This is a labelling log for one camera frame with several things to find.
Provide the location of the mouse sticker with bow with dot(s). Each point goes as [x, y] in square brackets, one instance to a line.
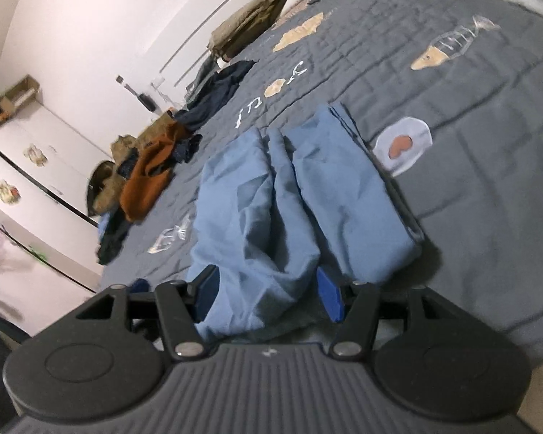
[35, 154]

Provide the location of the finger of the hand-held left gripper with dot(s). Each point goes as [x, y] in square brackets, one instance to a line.
[139, 285]

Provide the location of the white headboard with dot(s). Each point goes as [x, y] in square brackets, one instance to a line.
[217, 31]

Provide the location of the brown fleece coat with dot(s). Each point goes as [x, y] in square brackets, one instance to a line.
[113, 185]

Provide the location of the rust orange sweater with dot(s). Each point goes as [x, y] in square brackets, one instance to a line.
[149, 176]

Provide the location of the mouse sticker with red patch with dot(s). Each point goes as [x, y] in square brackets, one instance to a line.
[7, 193]

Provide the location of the black clothes rack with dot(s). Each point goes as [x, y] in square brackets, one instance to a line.
[49, 266]

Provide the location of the green hanging item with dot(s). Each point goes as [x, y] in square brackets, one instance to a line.
[38, 255]

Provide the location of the grey quilted bedspread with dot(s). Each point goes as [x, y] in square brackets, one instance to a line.
[479, 144]

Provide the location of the light blue garment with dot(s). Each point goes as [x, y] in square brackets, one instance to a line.
[276, 212]

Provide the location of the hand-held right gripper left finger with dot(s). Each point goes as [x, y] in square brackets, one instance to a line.
[208, 289]

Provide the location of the navy dotted garment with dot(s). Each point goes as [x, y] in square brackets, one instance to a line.
[188, 149]

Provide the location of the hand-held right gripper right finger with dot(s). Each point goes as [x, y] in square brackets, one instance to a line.
[330, 296]

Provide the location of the white wardrobe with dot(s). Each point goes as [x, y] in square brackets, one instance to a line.
[49, 199]

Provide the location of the small open cardboard box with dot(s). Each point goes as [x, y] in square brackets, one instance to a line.
[18, 97]

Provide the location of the folded khaki bedding stack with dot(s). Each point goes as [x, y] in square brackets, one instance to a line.
[253, 22]

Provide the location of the pile of black clothes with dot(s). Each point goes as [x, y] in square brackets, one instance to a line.
[111, 239]

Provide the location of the black hair brush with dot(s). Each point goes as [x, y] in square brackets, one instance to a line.
[147, 101]

